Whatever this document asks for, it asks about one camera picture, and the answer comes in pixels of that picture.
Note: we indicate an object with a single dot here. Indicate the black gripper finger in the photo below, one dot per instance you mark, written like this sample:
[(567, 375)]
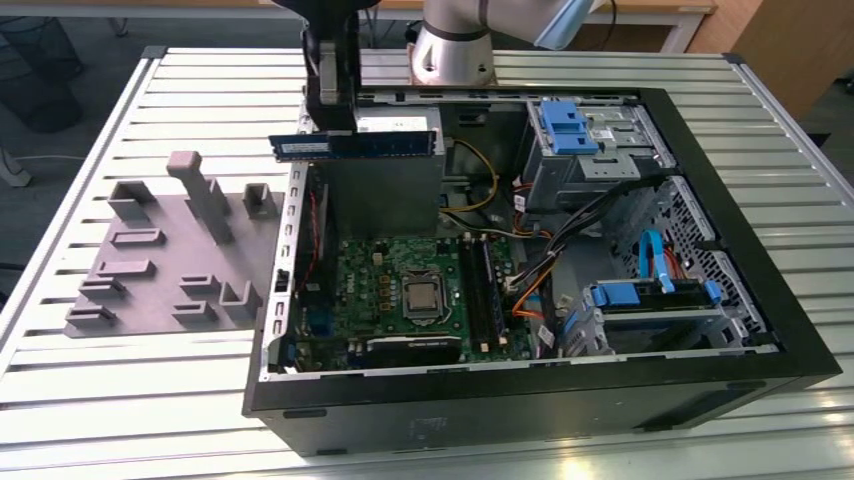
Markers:
[(349, 90)]

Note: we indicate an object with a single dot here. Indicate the blue RAM stick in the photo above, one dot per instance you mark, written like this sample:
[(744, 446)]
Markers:
[(387, 145)]

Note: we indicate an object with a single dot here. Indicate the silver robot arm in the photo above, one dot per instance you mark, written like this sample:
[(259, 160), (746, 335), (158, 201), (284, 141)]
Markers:
[(453, 55)]

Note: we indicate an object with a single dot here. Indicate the black RAM slot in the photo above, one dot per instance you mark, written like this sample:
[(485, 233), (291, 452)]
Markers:
[(469, 290)]

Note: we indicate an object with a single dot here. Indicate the dark RAM stick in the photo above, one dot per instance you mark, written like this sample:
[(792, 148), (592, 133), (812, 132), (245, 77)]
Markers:
[(495, 295)]

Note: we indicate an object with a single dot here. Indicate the gray power supply unit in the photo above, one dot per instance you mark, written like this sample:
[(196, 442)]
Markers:
[(380, 200)]

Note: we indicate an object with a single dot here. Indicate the large blue bay latch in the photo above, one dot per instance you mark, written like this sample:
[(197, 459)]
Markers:
[(567, 130)]

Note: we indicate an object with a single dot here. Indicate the green motherboard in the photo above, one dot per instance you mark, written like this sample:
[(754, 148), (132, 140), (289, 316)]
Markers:
[(363, 280)]

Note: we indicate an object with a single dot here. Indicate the CPU socket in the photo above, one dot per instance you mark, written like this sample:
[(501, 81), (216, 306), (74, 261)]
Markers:
[(421, 273)]

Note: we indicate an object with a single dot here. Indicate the metal disk bay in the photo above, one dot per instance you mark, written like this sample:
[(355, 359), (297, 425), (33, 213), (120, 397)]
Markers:
[(613, 165)]

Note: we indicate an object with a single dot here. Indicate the silver CPU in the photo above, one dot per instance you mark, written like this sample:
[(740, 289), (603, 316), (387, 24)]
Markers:
[(421, 297)]

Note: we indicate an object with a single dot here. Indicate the black mesh bin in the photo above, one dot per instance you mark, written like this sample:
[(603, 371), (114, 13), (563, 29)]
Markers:
[(40, 75)]

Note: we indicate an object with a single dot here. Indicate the gray parts rack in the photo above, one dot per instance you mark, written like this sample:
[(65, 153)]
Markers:
[(173, 310)]

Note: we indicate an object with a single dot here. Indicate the white framed desk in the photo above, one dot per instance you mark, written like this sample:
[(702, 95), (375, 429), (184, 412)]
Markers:
[(688, 30)]

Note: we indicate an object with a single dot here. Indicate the black graphics card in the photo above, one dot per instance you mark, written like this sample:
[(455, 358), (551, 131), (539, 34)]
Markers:
[(413, 350)]

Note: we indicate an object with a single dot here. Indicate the white stand foot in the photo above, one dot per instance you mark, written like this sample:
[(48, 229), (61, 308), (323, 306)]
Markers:
[(13, 172)]

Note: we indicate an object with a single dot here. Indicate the blue disk carrier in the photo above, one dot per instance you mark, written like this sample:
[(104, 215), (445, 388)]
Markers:
[(615, 295)]

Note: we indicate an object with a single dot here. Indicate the wooden cabinet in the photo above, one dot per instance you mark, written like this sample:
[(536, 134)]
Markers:
[(787, 40)]

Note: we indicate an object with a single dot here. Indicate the metal disk cage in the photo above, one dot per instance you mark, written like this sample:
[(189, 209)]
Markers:
[(667, 325)]

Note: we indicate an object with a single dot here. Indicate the black PC case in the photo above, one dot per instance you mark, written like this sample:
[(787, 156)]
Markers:
[(533, 395)]

